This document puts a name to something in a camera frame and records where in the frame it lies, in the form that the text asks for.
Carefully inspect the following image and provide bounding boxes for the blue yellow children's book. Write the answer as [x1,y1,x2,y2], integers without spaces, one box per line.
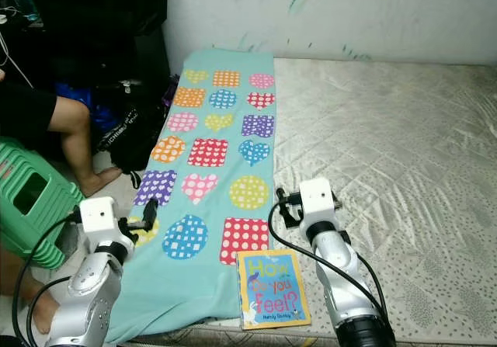
[236,248,312,331]

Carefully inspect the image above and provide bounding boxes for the teal patchwork dotted blanket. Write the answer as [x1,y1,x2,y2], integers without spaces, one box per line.
[105,48,276,345]

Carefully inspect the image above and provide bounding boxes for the green plastic stool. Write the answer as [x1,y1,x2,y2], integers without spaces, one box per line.
[0,137,85,270]

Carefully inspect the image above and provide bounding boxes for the quilted white mattress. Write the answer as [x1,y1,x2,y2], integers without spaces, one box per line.
[124,56,497,346]

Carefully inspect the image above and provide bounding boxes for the person in black shorts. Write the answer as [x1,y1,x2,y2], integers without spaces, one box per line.
[0,66,127,334]

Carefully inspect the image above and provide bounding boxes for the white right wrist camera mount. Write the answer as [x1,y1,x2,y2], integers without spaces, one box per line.
[298,177,339,227]

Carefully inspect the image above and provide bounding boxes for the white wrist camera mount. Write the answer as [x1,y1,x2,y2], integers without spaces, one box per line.
[298,177,339,227]
[79,197,130,244]

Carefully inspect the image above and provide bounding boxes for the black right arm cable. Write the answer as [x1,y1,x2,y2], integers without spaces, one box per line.
[267,203,391,321]

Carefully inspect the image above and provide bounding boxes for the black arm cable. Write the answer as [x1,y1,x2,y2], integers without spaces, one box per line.
[27,276,72,347]
[267,203,391,321]

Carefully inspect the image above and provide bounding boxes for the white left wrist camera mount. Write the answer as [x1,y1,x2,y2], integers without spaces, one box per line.
[79,197,130,244]

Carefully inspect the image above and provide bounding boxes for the black left wrist camera cable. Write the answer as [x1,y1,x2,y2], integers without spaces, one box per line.
[12,212,83,347]

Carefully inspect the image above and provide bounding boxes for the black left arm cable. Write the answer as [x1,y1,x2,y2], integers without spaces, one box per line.
[27,276,72,347]

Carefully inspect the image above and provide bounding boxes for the white charger cable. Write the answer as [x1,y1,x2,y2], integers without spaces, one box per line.
[0,7,36,88]

